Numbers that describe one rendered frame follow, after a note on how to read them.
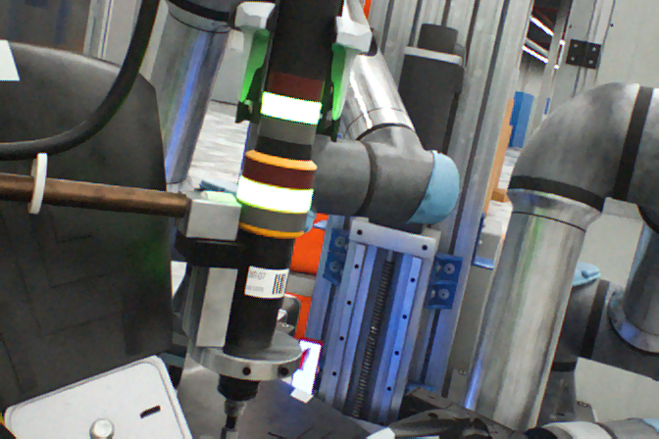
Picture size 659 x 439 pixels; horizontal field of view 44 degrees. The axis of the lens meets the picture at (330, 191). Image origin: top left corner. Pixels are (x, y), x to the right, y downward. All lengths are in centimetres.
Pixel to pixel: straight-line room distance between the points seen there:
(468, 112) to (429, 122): 10
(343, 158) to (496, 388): 26
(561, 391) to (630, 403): 124
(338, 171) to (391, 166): 6
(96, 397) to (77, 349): 3
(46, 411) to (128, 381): 5
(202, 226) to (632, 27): 194
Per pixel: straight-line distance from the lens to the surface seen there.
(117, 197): 45
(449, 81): 126
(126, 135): 56
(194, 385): 72
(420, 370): 141
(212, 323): 48
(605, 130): 81
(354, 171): 76
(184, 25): 107
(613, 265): 235
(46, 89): 56
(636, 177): 82
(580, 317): 118
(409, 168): 79
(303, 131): 47
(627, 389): 245
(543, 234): 81
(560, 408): 124
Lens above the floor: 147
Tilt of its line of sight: 8 degrees down
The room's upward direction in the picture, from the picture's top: 11 degrees clockwise
